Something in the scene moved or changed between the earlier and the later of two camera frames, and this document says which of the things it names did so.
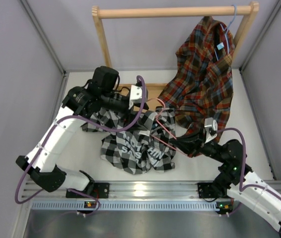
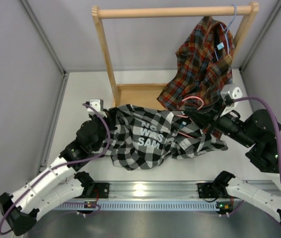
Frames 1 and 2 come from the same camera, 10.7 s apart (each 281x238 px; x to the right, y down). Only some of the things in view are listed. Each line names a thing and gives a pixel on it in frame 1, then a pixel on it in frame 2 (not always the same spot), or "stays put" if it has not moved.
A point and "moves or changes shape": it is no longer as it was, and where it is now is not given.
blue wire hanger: (225, 31) stays put
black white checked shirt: (139, 141) moves or changes shape
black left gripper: (127, 105) → (110, 119)
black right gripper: (192, 146) → (216, 120)
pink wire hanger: (162, 127) → (200, 107)
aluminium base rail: (134, 189) stays put
